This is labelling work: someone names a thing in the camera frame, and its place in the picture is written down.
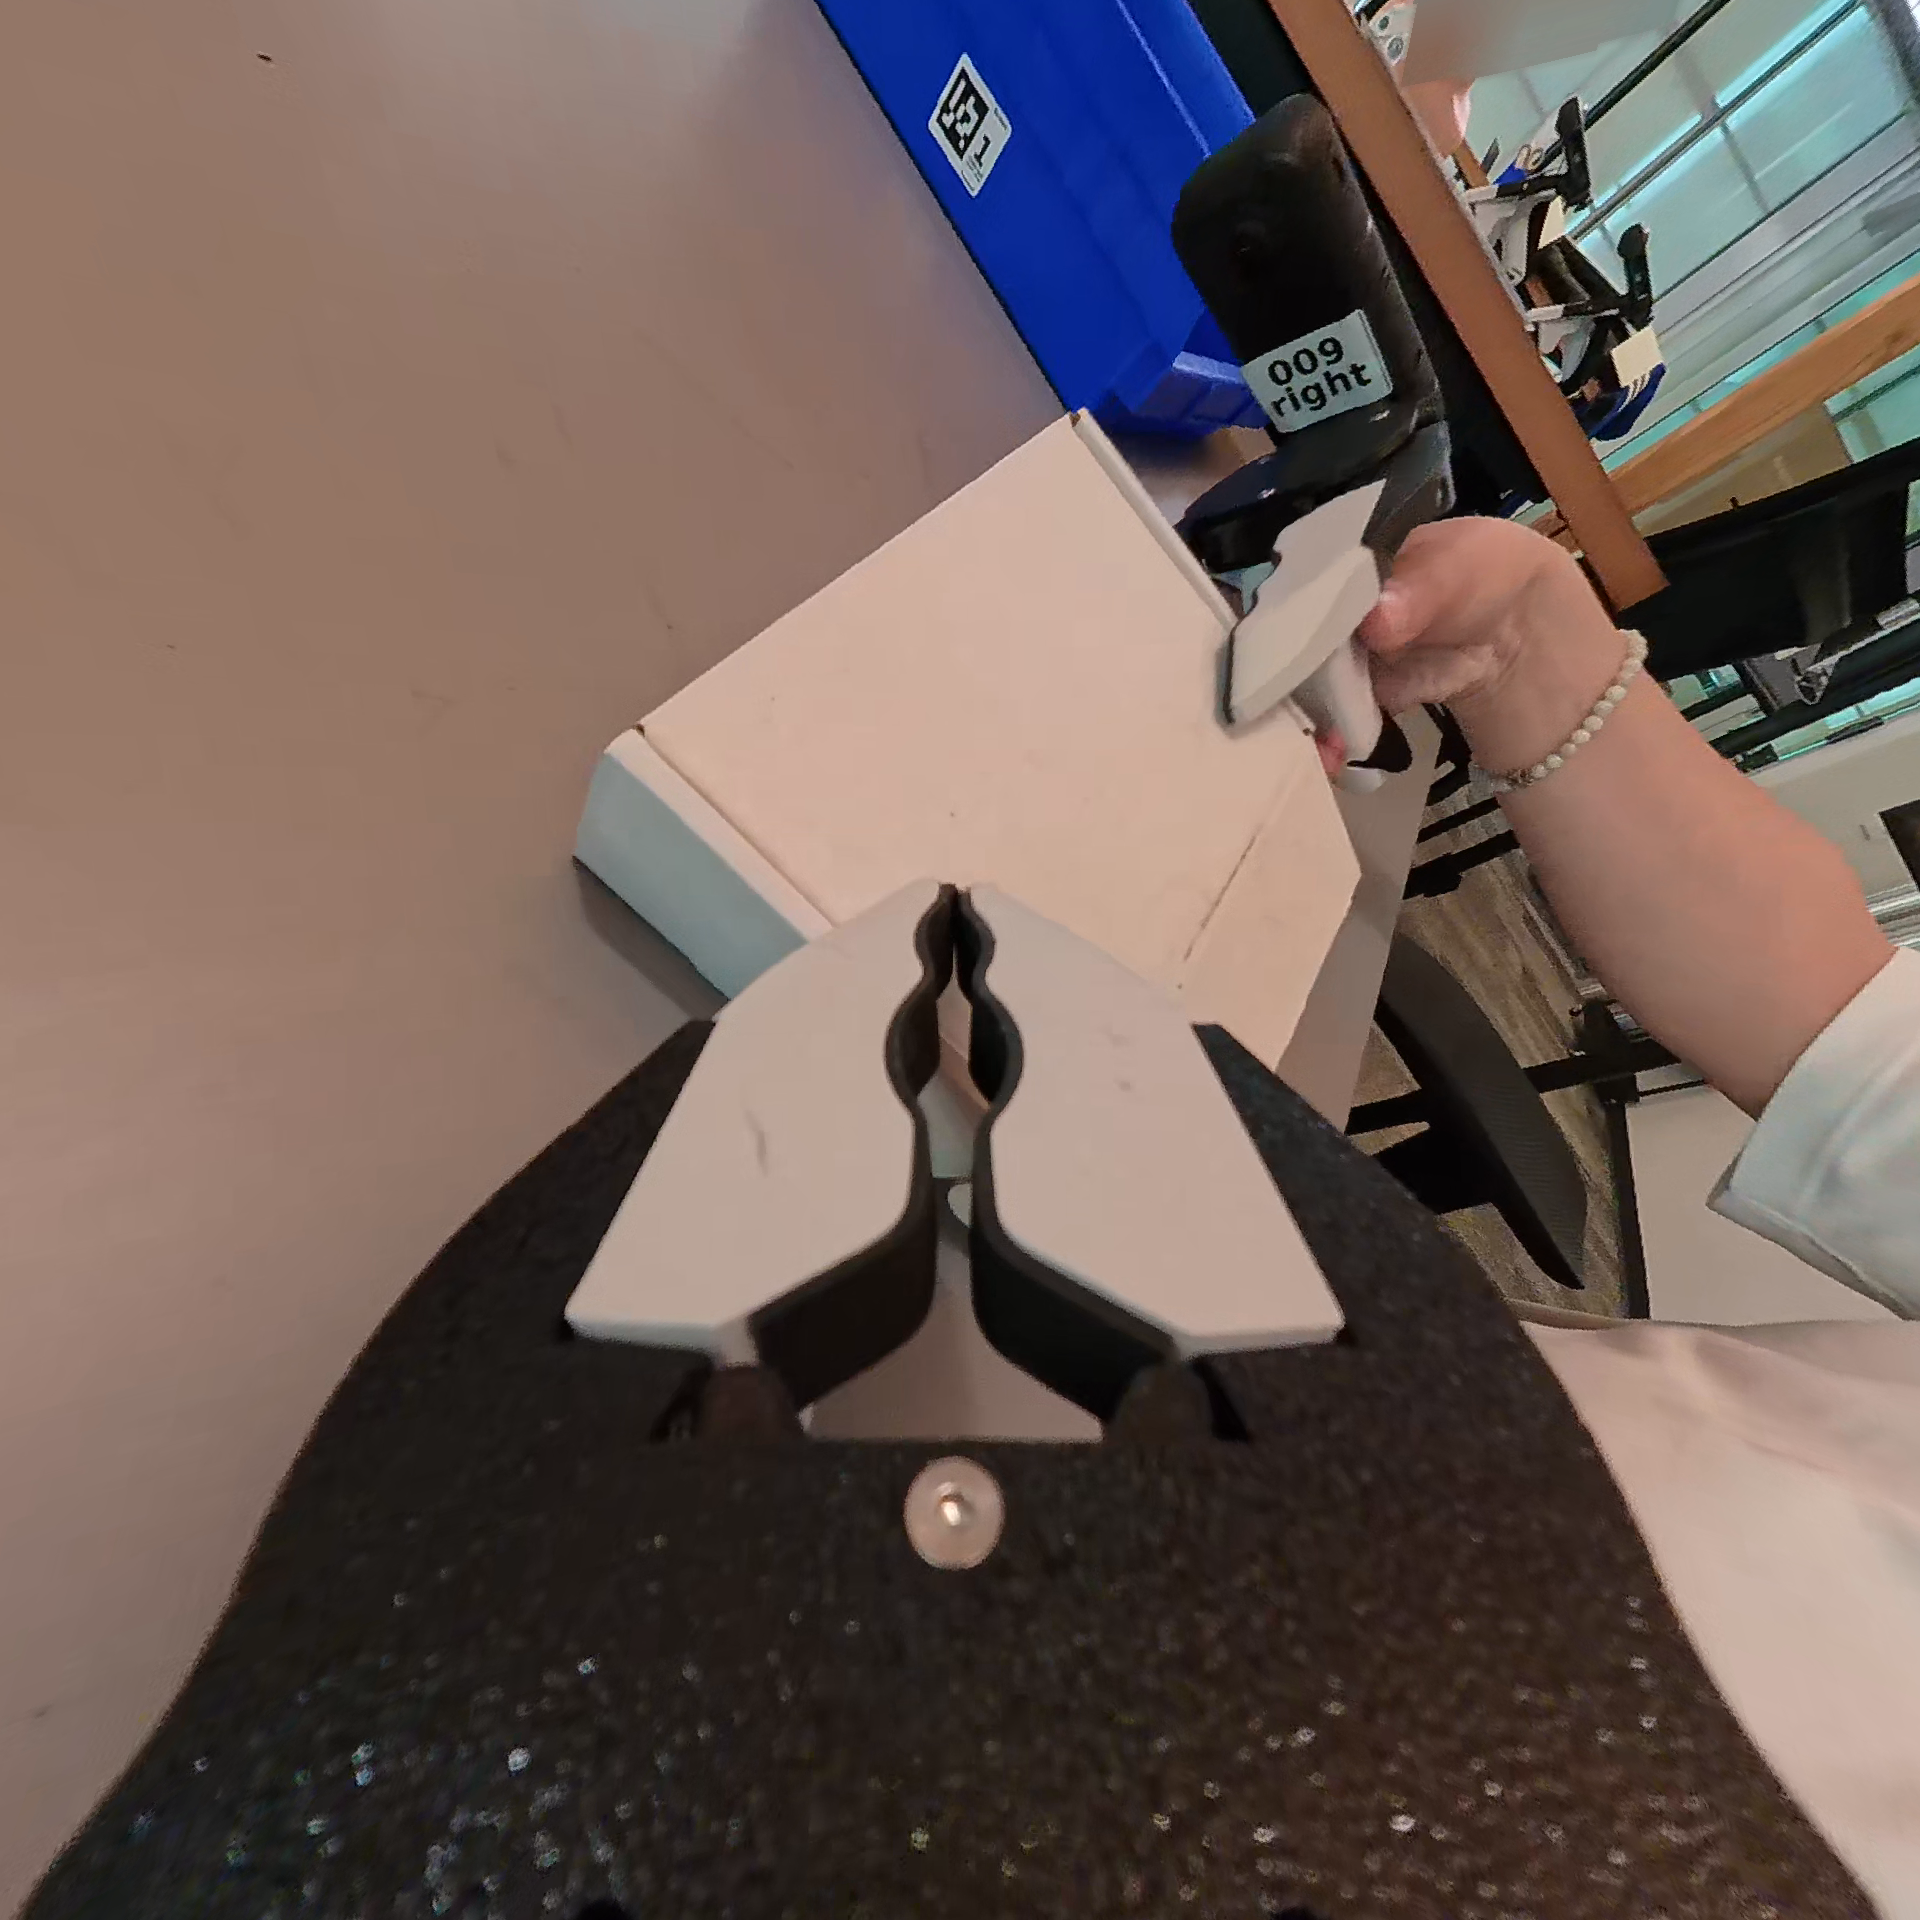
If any black office chair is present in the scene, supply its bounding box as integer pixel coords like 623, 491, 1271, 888
1350, 931, 1593, 1290

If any pearl bracelet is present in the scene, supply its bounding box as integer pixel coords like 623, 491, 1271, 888
1479, 630, 1650, 792

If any blue plastic bin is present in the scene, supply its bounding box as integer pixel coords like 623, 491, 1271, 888
810, 0, 1261, 435

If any person's right forearm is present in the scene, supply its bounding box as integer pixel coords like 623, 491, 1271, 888
1485, 659, 1899, 1117

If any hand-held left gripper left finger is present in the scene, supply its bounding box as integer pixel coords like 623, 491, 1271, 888
564, 877, 962, 1407

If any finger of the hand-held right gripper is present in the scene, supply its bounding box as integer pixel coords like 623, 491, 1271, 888
1224, 478, 1395, 738

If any white cardboard box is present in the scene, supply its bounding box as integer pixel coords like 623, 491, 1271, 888
573, 408, 1369, 1117

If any person's right hand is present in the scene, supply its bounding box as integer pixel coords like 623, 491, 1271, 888
1321, 517, 1647, 781

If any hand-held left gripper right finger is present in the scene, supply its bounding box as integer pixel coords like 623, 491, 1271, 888
958, 880, 1347, 1426

